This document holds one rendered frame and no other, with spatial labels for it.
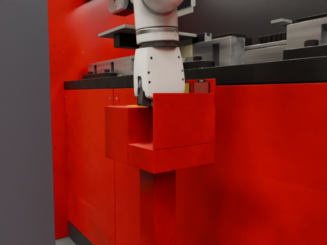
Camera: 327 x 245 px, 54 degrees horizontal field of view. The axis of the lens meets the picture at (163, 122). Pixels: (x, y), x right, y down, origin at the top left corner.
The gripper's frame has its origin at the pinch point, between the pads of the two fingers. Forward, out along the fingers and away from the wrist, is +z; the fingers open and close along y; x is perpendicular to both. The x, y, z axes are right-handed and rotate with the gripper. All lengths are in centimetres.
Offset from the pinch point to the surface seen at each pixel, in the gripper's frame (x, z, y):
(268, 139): 12.4, 5.2, -17.7
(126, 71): -70, -13, -34
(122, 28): -28.1, -23.4, -8.6
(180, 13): -36, -31, -37
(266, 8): -37, -36, -88
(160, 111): 4.9, -3.1, 4.0
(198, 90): 0.4, -5.7, -9.9
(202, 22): -79, -38, -89
